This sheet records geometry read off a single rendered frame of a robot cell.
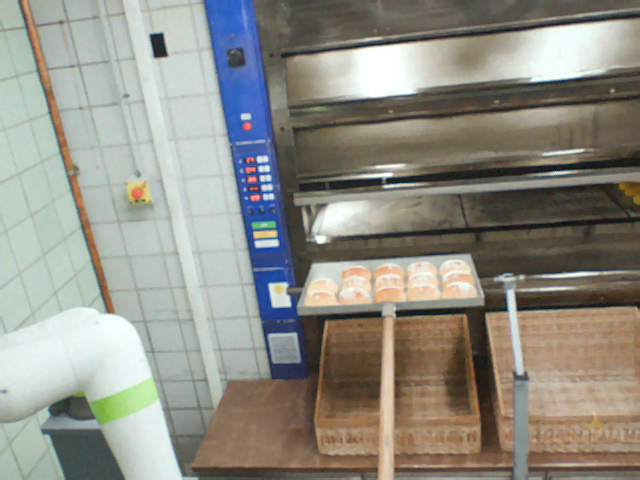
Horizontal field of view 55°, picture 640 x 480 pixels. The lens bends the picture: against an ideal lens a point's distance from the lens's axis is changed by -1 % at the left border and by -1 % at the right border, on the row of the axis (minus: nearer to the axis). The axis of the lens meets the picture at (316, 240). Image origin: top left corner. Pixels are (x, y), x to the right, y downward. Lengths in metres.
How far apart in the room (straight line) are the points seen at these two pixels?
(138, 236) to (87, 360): 1.49
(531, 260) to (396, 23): 1.00
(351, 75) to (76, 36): 0.99
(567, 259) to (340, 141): 0.95
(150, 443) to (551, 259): 1.72
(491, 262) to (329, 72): 0.93
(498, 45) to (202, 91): 1.03
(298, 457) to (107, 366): 1.27
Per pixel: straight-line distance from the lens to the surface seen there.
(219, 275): 2.53
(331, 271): 2.13
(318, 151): 2.26
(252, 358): 2.69
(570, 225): 2.42
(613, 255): 2.51
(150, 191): 2.40
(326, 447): 2.25
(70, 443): 1.67
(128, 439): 1.15
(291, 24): 2.22
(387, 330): 1.70
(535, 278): 2.04
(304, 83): 2.22
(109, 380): 1.13
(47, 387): 1.13
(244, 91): 2.23
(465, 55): 2.20
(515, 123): 2.27
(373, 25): 2.19
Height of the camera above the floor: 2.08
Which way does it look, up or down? 22 degrees down
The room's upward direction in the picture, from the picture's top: 8 degrees counter-clockwise
